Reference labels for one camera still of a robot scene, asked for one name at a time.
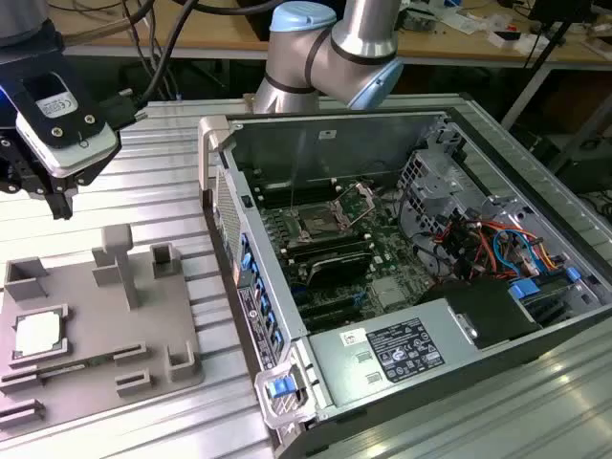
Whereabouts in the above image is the silver chipset heatsink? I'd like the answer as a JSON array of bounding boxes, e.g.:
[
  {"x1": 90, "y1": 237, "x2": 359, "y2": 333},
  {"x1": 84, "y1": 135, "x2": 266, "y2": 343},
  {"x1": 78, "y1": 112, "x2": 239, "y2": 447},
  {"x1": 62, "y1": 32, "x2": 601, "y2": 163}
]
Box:
[{"x1": 370, "y1": 276, "x2": 407, "y2": 308}]

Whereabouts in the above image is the black camera cable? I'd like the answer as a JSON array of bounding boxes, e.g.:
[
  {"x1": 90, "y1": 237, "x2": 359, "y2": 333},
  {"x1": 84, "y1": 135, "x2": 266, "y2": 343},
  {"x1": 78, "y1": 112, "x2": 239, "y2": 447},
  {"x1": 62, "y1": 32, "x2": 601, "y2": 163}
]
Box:
[{"x1": 102, "y1": 0, "x2": 200, "y2": 131}]

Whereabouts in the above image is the CPU socket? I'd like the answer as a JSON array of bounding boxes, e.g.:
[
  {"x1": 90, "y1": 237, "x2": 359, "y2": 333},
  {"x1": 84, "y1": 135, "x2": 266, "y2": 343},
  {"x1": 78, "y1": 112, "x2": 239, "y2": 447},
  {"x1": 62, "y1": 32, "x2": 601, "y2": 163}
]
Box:
[{"x1": 295, "y1": 203, "x2": 355, "y2": 240}]

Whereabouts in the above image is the black box under desk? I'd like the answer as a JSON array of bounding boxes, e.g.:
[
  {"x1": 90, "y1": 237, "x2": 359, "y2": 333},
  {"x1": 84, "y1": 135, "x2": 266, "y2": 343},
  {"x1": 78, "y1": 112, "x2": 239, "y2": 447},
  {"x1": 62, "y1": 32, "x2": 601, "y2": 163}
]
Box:
[{"x1": 557, "y1": 151, "x2": 612, "y2": 195}]

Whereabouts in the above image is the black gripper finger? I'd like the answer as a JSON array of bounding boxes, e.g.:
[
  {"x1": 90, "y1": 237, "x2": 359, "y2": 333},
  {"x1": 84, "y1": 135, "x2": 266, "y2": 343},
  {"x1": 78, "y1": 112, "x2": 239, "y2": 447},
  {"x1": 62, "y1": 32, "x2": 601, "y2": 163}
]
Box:
[
  {"x1": 0, "y1": 137, "x2": 26, "y2": 194},
  {"x1": 28, "y1": 164, "x2": 76, "y2": 222}
]

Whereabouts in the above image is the green motherboard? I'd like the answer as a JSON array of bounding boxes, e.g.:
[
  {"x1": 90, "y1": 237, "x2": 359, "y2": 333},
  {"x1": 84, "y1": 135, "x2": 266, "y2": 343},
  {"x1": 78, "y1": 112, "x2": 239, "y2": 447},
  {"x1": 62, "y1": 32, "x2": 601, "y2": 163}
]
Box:
[{"x1": 257, "y1": 181, "x2": 450, "y2": 336}]

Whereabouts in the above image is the green RAM stick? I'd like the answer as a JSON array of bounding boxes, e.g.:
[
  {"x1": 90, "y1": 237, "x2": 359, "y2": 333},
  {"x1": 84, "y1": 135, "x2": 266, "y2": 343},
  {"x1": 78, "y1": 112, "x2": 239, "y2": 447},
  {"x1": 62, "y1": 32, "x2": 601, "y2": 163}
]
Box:
[{"x1": 37, "y1": 354, "x2": 116, "y2": 379}]

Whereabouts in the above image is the black wire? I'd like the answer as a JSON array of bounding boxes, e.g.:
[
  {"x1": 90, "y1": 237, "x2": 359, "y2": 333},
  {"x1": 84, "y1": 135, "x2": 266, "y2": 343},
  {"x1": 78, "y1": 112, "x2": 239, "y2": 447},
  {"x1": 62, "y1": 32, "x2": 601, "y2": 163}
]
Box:
[{"x1": 397, "y1": 186, "x2": 434, "y2": 246}]

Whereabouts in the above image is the blue case latch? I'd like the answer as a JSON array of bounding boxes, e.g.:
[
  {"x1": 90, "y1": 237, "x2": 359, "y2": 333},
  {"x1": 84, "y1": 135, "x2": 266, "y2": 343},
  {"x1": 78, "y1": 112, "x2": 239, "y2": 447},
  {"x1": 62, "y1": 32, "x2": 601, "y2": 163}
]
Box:
[{"x1": 267, "y1": 377, "x2": 294, "y2": 399}]

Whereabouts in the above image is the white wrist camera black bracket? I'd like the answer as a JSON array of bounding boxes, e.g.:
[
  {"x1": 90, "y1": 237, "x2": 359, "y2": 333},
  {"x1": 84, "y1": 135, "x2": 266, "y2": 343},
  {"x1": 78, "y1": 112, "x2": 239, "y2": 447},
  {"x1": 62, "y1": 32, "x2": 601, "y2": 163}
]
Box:
[{"x1": 13, "y1": 70, "x2": 121, "y2": 181}]

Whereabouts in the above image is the wooden desk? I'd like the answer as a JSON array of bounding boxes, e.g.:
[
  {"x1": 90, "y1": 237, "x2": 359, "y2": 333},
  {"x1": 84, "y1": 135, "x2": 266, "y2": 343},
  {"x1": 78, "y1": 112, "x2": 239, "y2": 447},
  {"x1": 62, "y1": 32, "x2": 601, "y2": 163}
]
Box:
[{"x1": 61, "y1": 0, "x2": 612, "y2": 68}]

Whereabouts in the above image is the grey parts rack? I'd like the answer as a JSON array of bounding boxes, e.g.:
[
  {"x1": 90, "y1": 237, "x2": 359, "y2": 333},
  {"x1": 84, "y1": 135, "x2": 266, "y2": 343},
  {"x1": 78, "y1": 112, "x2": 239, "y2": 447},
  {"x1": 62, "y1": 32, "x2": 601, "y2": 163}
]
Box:
[{"x1": 0, "y1": 223, "x2": 206, "y2": 436}]

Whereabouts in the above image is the black RAM slot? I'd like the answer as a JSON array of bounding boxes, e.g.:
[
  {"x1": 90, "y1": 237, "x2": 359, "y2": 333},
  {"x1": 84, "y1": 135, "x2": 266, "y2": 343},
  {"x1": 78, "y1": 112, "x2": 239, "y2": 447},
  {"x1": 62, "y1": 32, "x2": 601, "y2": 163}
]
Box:
[
  {"x1": 257, "y1": 179, "x2": 337, "y2": 193},
  {"x1": 281, "y1": 232, "x2": 365, "y2": 251},
  {"x1": 286, "y1": 241, "x2": 372, "y2": 262},
  {"x1": 261, "y1": 187, "x2": 343, "y2": 205}
]

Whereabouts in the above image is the grey power supply unit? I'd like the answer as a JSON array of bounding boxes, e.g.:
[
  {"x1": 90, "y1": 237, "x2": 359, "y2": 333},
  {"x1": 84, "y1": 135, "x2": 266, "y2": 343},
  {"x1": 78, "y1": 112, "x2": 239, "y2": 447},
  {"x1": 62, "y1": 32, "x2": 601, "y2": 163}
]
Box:
[{"x1": 305, "y1": 300, "x2": 479, "y2": 408}]

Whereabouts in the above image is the black expansion slot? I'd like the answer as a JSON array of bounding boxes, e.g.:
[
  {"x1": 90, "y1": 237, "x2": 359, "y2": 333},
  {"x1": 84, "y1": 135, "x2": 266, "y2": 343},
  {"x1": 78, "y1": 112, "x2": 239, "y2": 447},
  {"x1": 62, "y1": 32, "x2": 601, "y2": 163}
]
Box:
[
  {"x1": 305, "y1": 309, "x2": 372, "y2": 332},
  {"x1": 299, "y1": 296, "x2": 367, "y2": 320}
]

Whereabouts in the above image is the metal drive cage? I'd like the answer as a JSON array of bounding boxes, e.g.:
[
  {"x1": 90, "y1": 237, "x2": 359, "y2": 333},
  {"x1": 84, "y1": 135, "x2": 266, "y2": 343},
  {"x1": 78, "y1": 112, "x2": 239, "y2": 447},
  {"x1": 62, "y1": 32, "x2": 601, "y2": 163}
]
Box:
[{"x1": 396, "y1": 147, "x2": 485, "y2": 259}]

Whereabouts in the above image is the silver CPU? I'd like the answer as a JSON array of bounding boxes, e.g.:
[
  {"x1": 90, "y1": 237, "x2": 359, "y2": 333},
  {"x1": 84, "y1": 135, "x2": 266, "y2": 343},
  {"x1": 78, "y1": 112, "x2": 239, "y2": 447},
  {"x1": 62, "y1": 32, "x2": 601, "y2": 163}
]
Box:
[{"x1": 12, "y1": 315, "x2": 66, "y2": 360}]

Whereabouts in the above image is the beige case handle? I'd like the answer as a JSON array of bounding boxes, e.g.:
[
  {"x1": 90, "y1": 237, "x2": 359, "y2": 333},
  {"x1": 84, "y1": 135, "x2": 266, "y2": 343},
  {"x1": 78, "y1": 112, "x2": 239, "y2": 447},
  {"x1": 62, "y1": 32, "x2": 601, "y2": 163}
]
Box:
[{"x1": 197, "y1": 116, "x2": 236, "y2": 193}]

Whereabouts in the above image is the blue wire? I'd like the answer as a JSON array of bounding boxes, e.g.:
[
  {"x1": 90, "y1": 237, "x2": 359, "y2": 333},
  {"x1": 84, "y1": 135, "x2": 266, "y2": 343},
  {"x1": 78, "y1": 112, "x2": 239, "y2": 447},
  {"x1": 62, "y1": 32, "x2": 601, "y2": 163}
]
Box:
[{"x1": 492, "y1": 229, "x2": 547, "y2": 274}]

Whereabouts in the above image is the thin metal locking lever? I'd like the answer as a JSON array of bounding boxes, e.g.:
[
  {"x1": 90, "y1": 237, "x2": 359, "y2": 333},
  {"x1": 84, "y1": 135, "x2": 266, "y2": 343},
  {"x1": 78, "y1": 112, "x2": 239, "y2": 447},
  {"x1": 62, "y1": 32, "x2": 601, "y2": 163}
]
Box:
[{"x1": 289, "y1": 131, "x2": 307, "y2": 214}]

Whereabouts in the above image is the open PC case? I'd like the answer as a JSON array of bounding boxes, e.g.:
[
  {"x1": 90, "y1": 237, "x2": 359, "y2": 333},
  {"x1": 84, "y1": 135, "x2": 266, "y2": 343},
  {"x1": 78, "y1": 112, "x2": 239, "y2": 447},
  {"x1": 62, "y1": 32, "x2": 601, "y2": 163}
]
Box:
[{"x1": 197, "y1": 105, "x2": 612, "y2": 459}]

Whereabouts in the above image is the green circuit board device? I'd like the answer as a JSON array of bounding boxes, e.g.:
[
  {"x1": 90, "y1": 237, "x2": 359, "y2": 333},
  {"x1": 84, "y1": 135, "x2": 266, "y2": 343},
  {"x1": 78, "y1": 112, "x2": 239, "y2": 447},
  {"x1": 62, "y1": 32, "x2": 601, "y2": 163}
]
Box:
[{"x1": 400, "y1": 7, "x2": 439, "y2": 33}]

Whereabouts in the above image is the grey case latch handle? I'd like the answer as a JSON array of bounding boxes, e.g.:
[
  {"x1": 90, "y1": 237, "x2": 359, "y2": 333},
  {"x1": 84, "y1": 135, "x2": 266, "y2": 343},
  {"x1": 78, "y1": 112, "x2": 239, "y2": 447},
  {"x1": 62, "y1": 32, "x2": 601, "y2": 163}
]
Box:
[{"x1": 254, "y1": 361, "x2": 317, "y2": 429}]

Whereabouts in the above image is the black plastic shroud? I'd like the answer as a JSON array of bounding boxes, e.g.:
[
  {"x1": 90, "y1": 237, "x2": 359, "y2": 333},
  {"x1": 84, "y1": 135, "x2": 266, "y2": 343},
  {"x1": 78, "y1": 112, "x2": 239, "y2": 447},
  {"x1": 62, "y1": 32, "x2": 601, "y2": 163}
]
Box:
[{"x1": 415, "y1": 276, "x2": 544, "y2": 351}]

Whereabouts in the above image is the blue disk carrier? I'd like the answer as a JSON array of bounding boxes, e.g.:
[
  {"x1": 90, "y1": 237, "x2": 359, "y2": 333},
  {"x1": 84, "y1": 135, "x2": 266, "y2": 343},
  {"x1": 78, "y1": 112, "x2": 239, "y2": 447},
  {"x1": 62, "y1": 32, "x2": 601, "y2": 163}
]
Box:
[{"x1": 509, "y1": 279, "x2": 539, "y2": 300}]

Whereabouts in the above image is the black graphics card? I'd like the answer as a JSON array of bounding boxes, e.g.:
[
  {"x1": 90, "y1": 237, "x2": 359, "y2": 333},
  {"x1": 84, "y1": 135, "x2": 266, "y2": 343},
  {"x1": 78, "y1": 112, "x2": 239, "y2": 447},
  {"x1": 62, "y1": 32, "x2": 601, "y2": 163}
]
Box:
[{"x1": 305, "y1": 251, "x2": 374, "y2": 288}]

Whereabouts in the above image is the black tripod stand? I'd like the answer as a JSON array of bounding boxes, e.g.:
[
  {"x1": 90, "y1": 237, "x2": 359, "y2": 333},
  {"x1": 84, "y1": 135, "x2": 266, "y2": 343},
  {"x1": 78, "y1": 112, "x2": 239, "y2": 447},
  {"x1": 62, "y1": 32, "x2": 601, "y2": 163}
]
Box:
[{"x1": 523, "y1": 0, "x2": 592, "y2": 68}]

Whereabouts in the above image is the orange wire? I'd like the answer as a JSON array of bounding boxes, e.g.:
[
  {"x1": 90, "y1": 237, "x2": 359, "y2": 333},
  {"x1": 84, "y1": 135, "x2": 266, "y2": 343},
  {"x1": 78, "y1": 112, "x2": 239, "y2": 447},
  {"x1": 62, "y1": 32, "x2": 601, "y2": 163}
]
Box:
[{"x1": 470, "y1": 218, "x2": 561, "y2": 284}]

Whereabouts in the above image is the metal socket cover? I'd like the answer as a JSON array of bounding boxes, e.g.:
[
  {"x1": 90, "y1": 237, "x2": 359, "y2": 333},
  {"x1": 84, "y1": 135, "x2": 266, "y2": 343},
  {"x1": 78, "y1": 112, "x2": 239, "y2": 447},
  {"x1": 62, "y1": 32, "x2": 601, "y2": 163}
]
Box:
[{"x1": 334, "y1": 181, "x2": 383, "y2": 229}]

